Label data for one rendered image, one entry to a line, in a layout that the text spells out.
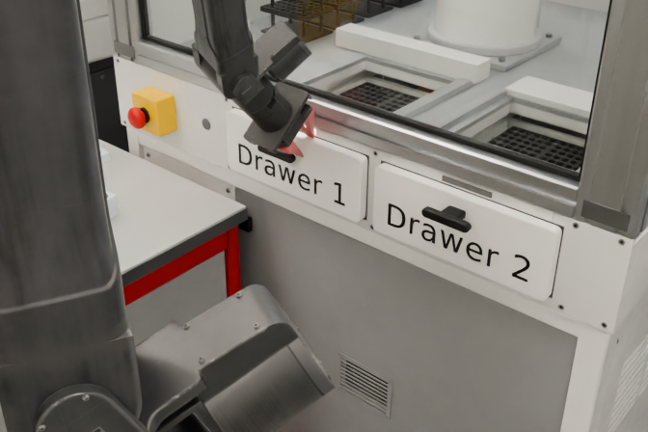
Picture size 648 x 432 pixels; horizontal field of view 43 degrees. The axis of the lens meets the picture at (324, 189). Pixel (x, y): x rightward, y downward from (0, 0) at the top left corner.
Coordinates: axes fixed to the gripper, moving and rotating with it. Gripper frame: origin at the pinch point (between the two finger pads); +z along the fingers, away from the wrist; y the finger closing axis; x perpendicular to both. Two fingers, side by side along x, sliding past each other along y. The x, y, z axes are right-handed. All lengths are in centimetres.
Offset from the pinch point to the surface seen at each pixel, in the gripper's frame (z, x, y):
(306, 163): 3.0, -0.1, -2.0
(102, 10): 15, 84, 15
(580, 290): 8.0, -46.3, -1.9
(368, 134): -1.3, -10.8, 4.8
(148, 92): 0.1, 37.3, -2.1
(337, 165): 1.8, -6.6, -0.6
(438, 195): 1.1, -24.6, 0.9
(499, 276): 7.9, -35.4, -4.7
